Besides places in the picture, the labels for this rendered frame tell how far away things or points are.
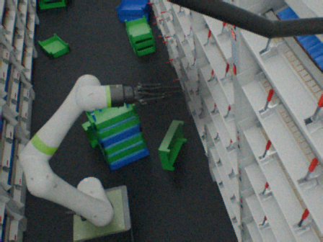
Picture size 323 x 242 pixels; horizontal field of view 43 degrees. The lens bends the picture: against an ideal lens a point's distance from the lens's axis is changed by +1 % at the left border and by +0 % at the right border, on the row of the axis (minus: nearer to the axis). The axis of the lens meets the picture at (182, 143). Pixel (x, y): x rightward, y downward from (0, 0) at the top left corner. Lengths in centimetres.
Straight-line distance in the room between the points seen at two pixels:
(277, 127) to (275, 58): 20
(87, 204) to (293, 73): 129
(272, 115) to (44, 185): 104
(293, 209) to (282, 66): 42
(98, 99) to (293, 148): 87
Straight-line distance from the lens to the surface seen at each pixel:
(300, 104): 93
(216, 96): 189
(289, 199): 124
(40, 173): 183
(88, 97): 166
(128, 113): 268
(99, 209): 205
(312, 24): 62
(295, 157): 108
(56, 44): 455
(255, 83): 129
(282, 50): 107
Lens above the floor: 215
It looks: 46 degrees down
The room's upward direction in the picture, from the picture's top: 11 degrees counter-clockwise
